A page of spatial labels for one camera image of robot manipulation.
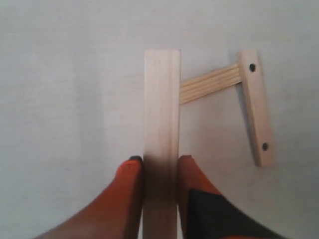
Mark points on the wood stick with two magnets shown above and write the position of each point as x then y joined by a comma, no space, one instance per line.
256,104

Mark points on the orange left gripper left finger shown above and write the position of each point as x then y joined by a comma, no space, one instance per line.
114,214

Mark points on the plain pale wood stick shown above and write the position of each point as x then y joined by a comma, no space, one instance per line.
162,85

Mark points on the horizontal grained wood stick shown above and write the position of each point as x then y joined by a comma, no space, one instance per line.
209,83

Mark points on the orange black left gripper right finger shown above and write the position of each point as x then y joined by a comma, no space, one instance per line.
206,214

